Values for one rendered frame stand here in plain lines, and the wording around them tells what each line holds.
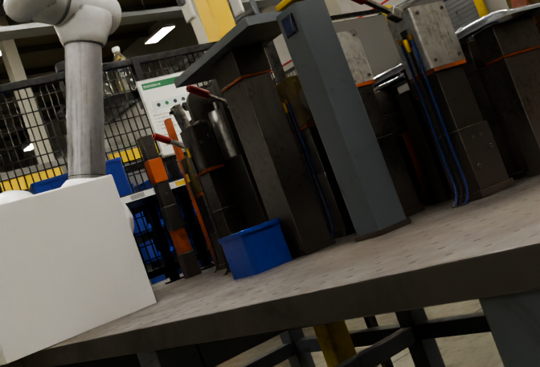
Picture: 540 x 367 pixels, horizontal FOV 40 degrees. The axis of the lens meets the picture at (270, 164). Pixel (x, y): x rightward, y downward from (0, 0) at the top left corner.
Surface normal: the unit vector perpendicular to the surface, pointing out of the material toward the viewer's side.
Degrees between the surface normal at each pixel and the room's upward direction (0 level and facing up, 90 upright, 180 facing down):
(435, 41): 90
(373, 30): 90
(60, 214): 90
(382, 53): 90
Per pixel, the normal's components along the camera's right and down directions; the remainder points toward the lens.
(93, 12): 0.74, -0.02
